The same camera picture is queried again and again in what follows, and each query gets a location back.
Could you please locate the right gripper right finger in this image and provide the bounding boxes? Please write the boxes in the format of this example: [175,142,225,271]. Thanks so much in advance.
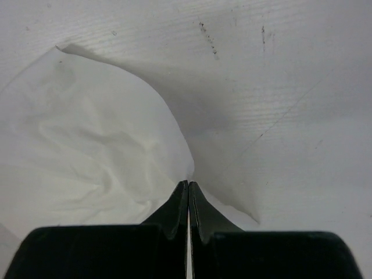
[188,182,363,278]

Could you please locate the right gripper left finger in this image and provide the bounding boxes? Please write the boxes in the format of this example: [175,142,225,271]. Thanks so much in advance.
[6,181,188,278]

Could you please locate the white underwear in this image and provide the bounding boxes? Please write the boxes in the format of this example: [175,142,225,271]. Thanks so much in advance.
[1,45,261,238]

